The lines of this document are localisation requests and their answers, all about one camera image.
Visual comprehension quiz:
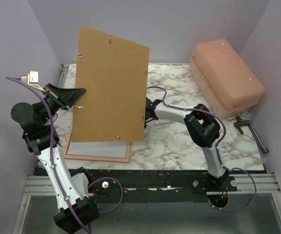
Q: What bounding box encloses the aluminium front rail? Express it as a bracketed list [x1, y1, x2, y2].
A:
[23, 174, 281, 196]

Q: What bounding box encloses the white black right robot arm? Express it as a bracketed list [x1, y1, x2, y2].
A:
[145, 98, 228, 191]

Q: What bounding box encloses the brown cardboard backing board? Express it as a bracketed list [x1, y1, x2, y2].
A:
[72, 25, 150, 142]

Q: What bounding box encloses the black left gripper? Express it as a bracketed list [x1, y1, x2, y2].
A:
[36, 82, 86, 124]

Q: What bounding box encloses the translucent pink plastic box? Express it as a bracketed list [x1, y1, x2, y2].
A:
[189, 39, 265, 118]

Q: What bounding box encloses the black metal table clamp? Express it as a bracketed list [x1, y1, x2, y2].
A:
[233, 116, 269, 154]

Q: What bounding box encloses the pink wooden picture frame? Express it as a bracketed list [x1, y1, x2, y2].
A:
[64, 133, 131, 163]

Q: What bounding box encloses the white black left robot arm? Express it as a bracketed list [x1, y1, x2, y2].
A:
[10, 78, 100, 234]

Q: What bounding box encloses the landscape photo print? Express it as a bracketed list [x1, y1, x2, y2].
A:
[68, 141, 129, 158]

